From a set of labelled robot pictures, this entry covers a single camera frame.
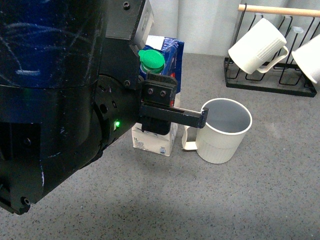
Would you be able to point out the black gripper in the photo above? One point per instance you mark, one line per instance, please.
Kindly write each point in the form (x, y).
(119, 84)

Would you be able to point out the blue Pascual milk carton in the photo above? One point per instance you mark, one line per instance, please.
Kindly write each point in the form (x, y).
(164, 56)

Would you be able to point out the cream ribbed mug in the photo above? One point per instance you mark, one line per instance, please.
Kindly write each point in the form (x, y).
(226, 125)
(260, 49)

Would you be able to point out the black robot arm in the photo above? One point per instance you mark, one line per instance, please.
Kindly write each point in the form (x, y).
(70, 86)

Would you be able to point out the cream ribbed mug on rack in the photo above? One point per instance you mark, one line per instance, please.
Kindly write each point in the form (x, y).
(260, 49)

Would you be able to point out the white mug with black handle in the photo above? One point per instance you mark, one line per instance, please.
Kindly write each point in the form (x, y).
(307, 57)

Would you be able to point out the black wire mug rack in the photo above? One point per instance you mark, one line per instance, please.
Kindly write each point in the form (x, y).
(285, 77)

